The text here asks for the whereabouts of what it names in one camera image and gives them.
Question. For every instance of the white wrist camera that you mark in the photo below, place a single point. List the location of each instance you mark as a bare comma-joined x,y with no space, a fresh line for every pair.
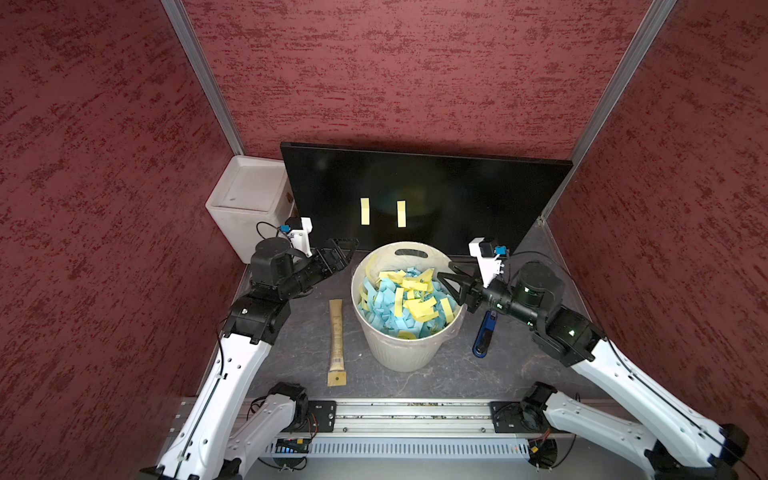
297,230
490,257

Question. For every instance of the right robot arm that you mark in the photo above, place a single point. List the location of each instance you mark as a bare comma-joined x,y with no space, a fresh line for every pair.
666,439

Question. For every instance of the pile of discarded notes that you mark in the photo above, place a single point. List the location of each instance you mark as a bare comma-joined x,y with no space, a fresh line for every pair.
408,304

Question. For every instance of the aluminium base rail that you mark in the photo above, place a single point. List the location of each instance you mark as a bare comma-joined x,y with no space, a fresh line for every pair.
390,417

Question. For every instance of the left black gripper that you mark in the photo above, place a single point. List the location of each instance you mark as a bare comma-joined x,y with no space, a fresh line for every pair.
328,266

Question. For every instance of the beige plastic waste bin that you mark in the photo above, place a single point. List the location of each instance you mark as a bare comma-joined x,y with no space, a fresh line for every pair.
394,353

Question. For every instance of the aluminium corner post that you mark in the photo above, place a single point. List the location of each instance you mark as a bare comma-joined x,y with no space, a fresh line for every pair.
182,26
647,31

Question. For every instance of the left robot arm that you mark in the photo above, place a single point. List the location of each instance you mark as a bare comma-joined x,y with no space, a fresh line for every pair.
209,445

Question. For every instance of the right aluminium corner post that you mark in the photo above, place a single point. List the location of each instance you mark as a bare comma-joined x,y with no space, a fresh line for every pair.
647,31

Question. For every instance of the black flat monitor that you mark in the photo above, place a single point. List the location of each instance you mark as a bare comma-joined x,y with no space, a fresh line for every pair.
450,200

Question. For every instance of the white plastic drawer unit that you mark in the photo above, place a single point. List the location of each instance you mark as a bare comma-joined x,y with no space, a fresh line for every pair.
250,190

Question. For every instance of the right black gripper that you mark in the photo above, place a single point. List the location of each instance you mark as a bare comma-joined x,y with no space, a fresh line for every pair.
471,294

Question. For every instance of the yellow sticky note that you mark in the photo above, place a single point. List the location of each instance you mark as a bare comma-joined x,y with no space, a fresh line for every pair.
365,211
401,214

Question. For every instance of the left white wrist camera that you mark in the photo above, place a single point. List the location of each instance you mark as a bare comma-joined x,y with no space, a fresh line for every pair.
297,230

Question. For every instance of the left aluminium corner post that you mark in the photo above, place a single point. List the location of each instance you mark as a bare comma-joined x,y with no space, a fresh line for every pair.
182,26

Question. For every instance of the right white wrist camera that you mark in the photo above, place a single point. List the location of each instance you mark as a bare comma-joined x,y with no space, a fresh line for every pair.
490,257

